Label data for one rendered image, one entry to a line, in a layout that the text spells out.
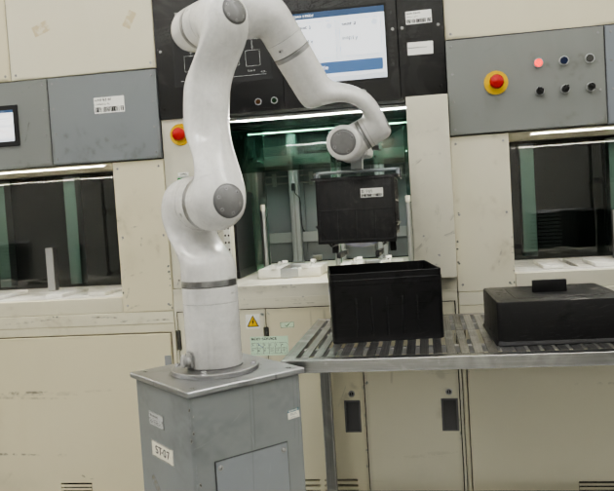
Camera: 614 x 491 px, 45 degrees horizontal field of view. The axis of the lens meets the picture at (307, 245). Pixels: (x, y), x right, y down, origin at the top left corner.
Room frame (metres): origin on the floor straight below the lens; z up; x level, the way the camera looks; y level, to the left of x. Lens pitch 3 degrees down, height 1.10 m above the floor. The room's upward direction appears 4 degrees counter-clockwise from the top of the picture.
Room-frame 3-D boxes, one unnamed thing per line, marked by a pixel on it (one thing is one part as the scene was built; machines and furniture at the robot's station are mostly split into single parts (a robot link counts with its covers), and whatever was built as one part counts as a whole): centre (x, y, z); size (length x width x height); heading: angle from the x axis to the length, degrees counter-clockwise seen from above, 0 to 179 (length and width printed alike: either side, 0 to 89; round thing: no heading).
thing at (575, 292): (1.79, -0.58, 0.83); 0.29 x 0.29 x 0.13; 83
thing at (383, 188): (2.10, -0.15, 1.11); 0.24 x 0.20 x 0.32; 80
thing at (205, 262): (1.64, 0.24, 1.07); 0.19 x 0.12 x 0.24; 37
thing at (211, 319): (1.61, 0.22, 0.85); 0.19 x 0.19 x 0.18
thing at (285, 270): (2.59, 0.05, 0.89); 0.22 x 0.21 x 0.04; 171
